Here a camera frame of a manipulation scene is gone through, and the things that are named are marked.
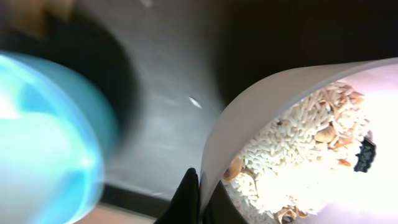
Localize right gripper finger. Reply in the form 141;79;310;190
154;168;199;224

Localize white bowl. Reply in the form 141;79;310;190
200;58;397;223

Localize light blue bowl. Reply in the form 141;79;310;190
1;52;119;224

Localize rice food scraps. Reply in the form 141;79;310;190
223;82;370;223

